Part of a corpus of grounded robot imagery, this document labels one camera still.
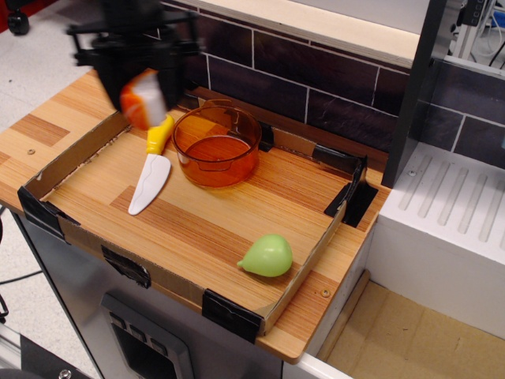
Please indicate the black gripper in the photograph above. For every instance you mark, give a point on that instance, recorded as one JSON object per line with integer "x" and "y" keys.
{"x": 142, "y": 32}

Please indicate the orange and white sushi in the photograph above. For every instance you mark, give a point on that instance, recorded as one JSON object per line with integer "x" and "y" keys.
{"x": 142, "y": 102}

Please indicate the transparent orange pot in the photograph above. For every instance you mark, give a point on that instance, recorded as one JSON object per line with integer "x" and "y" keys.
{"x": 217, "y": 144}

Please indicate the cardboard fence with black tape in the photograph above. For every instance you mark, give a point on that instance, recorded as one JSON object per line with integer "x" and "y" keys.
{"x": 186, "y": 244}

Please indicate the black office chair wheel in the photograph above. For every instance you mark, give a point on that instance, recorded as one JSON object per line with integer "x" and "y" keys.
{"x": 18, "y": 23}

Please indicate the green toy pear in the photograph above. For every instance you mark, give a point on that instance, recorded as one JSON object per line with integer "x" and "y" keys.
{"x": 269, "y": 256}

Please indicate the toy oven control panel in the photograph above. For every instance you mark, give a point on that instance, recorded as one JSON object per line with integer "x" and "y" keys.
{"x": 148, "y": 350}

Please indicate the white toy sink drainboard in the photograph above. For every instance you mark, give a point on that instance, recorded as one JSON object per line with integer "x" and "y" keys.
{"x": 439, "y": 238}

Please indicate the white knife yellow handle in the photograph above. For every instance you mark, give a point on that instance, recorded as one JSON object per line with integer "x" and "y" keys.
{"x": 156, "y": 167}

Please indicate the black vertical post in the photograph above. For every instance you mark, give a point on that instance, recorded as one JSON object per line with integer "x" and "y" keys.
{"x": 411, "y": 116}

